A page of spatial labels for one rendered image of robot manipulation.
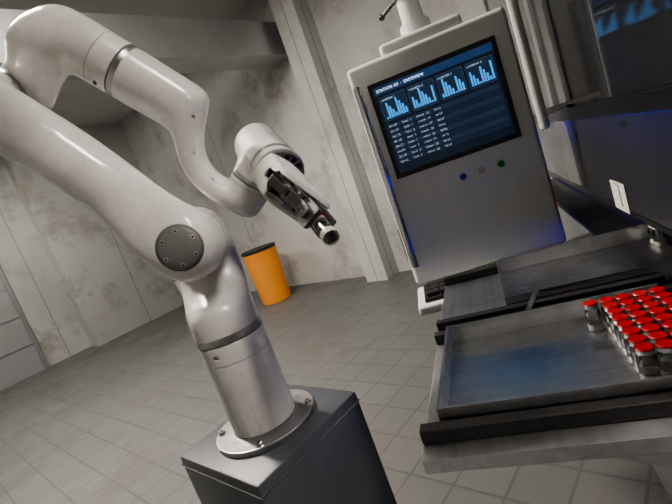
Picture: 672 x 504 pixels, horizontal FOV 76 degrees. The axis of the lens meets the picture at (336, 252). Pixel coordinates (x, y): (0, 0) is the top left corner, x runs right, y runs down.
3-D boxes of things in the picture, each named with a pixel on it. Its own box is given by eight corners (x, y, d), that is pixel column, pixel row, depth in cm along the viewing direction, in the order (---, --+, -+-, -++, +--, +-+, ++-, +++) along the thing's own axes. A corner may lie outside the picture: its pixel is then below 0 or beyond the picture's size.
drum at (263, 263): (301, 291, 574) (281, 239, 563) (276, 306, 541) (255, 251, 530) (278, 293, 607) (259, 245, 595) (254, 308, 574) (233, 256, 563)
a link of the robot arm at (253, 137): (238, 184, 70) (265, 134, 67) (223, 157, 80) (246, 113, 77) (281, 203, 74) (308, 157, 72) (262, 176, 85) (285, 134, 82)
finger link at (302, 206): (290, 208, 60) (306, 230, 54) (273, 196, 58) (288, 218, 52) (305, 190, 59) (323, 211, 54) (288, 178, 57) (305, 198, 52)
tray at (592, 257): (655, 236, 97) (651, 221, 97) (717, 270, 73) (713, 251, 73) (499, 273, 109) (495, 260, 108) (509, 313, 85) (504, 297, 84)
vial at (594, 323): (602, 324, 69) (595, 298, 68) (606, 330, 67) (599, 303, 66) (587, 327, 70) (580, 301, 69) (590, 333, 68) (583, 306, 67)
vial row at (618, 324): (618, 321, 68) (611, 294, 68) (666, 383, 52) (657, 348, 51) (603, 324, 69) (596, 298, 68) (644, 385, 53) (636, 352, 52)
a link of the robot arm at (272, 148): (280, 202, 74) (285, 210, 72) (239, 174, 69) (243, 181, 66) (311, 164, 73) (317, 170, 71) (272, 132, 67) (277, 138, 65)
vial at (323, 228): (332, 249, 53) (320, 233, 56) (343, 235, 52) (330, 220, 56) (319, 241, 51) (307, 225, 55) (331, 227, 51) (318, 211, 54)
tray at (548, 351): (661, 303, 69) (656, 283, 69) (761, 394, 46) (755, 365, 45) (451, 343, 81) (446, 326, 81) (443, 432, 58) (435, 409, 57)
